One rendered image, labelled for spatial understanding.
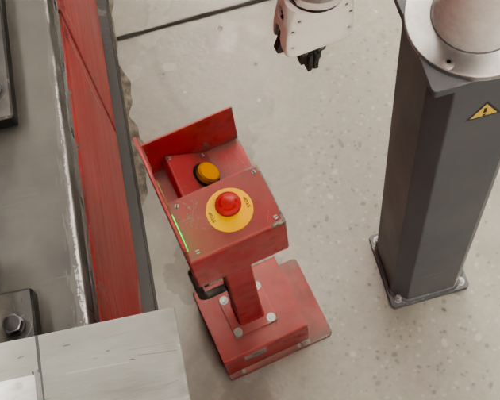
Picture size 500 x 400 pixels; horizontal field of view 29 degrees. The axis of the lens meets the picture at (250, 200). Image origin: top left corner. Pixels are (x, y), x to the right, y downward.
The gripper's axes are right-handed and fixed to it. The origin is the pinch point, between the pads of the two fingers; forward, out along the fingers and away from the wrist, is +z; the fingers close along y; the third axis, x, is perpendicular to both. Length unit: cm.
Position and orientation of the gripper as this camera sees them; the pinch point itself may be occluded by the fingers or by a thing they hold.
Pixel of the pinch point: (309, 54)
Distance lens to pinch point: 138.6
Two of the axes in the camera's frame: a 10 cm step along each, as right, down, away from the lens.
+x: -4.0, -8.3, 3.9
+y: 9.1, -3.7, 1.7
